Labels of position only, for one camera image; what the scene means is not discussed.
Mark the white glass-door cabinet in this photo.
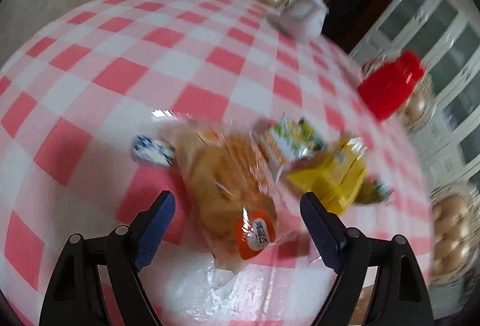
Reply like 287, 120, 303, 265
350, 0, 479, 189

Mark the pink white checkered tablecloth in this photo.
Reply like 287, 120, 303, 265
1, 0, 433, 325

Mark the red thermos jug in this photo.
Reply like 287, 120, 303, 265
357, 51, 425, 121

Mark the sandwich cake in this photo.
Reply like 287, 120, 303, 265
152, 109, 296, 273

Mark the white ceramic teapot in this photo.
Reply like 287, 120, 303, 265
279, 0, 329, 43

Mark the green white snack packet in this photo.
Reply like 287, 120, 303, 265
256, 115, 327, 182

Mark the beige tufted chair middle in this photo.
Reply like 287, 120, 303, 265
361, 49, 437, 134

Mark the beige tufted chair right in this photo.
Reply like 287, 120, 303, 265
430, 181, 479, 285

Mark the dark green small snack packet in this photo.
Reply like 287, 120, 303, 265
354, 177, 393, 205

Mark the yellow sandwich bread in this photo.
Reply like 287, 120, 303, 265
286, 134, 367, 216

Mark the small blue white candy block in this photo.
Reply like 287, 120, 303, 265
131, 135, 174, 167

